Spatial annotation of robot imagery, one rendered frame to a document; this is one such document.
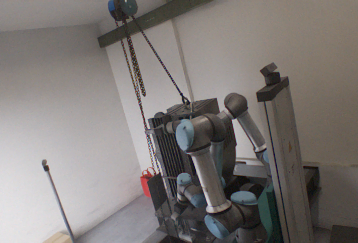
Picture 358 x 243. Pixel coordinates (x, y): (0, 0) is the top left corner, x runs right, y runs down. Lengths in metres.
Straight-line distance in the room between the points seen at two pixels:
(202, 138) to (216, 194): 0.25
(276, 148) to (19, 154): 3.14
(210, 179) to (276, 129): 0.35
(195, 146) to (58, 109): 2.99
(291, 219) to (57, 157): 3.15
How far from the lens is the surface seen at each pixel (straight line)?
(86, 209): 4.24
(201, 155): 1.16
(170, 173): 2.29
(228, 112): 1.57
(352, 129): 2.81
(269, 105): 1.20
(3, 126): 3.72
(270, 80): 1.32
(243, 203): 1.29
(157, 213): 2.23
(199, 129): 1.13
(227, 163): 2.14
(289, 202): 1.38
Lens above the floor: 1.98
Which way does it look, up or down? 11 degrees down
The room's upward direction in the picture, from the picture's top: 15 degrees counter-clockwise
